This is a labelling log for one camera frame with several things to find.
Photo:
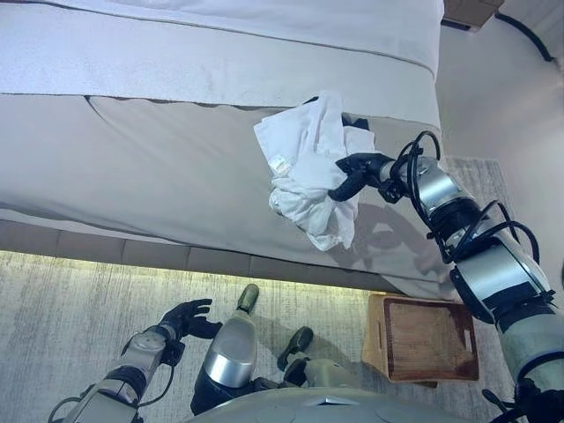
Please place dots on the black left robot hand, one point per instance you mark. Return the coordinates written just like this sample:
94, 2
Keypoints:
189, 319

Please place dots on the white duvet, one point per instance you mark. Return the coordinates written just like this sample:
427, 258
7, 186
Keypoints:
308, 22

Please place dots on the large grey area rug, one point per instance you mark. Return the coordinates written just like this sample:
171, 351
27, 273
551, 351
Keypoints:
66, 317

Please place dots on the black floor rail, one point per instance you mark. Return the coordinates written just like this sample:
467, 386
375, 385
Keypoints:
524, 33

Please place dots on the black cotton shirt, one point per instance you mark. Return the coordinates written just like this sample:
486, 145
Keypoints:
359, 122

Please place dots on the white textured blanket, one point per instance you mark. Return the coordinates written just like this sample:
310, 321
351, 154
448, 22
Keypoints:
132, 57

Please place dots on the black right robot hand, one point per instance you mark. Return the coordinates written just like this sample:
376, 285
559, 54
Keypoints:
370, 169

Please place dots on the grey robot torso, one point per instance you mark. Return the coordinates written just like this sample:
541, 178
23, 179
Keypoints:
308, 410

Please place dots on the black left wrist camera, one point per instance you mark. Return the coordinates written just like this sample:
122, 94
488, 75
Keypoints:
174, 352

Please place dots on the silver left robot leg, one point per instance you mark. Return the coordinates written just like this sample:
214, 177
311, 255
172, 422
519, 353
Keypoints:
231, 348

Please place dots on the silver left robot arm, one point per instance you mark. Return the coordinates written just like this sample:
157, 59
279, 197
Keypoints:
141, 352

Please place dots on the brown woven basket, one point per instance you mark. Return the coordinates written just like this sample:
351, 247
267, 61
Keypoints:
423, 339

